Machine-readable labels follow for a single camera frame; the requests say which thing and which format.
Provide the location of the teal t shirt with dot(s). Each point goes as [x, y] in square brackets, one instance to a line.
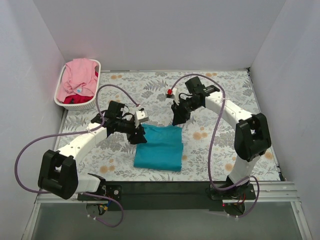
[163, 150]

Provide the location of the pink t shirt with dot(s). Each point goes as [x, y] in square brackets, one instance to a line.
[78, 66]

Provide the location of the floral table mat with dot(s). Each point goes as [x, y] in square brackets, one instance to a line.
[113, 158]

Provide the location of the white laundry basket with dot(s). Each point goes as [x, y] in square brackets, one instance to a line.
[80, 106]

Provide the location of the red t shirt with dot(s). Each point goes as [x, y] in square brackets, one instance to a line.
[75, 98]

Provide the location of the aluminium rail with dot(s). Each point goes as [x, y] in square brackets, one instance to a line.
[270, 191]

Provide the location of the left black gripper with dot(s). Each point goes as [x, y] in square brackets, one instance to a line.
[135, 131]

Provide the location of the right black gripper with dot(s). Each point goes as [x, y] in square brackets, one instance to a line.
[181, 110]

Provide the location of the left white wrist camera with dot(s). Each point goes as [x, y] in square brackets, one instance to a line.
[140, 116]

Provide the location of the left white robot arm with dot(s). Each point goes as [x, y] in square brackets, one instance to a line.
[58, 172]

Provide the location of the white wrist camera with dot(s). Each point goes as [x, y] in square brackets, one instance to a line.
[173, 94]
[140, 116]

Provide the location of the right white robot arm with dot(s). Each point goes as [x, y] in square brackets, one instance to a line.
[252, 136]

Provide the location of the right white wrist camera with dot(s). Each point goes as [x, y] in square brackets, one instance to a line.
[173, 94]

